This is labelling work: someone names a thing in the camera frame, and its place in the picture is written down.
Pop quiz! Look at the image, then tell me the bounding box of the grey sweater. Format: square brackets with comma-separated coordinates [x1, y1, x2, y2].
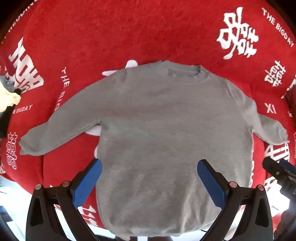
[19, 60, 290, 240]

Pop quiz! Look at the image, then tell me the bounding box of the person's right forearm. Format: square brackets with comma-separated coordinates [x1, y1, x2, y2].
[273, 207, 296, 237]

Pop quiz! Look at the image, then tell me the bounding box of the red printed blanket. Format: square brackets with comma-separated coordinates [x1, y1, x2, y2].
[0, 0, 296, 230]

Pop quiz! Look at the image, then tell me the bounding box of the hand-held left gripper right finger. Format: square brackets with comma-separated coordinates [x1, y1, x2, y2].
[197, 159, 274, 241]

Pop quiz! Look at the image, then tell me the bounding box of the cream cloth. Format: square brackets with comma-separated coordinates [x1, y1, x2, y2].
[0, 82, 22, 113]

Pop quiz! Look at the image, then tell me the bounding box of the black cloth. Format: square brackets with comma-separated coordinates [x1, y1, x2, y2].
[0, 89, 23, 138]

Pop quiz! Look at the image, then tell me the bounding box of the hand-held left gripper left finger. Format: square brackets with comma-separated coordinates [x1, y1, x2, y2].
[26, 159, 102, 241]

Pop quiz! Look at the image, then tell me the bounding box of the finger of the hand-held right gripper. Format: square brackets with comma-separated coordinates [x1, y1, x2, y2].
[279, 159, 296, 176]
[262, 157, 289, 184]

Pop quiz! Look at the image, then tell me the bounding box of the grey fuzzy cloth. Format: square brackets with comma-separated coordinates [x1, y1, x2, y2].
[0, 74, 15, 93]

